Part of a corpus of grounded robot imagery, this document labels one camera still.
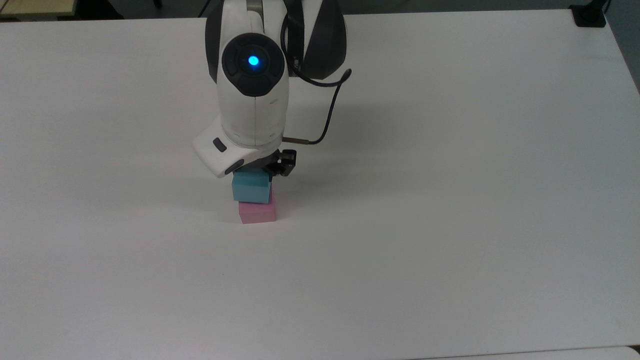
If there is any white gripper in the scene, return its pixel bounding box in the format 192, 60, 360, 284
192, 114, 298, 179

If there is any blue cube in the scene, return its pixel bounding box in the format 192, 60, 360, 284
231, 168, 272, 205

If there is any pink cube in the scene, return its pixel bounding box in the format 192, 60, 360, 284
238, 186, 277, 225

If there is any wooden desk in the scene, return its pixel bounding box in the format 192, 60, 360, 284
0, 0, 79, 22

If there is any black clamp stand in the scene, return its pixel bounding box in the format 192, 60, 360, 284
570, 0, 612, 28

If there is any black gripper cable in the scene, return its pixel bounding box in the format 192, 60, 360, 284
280, 10, 353, 146

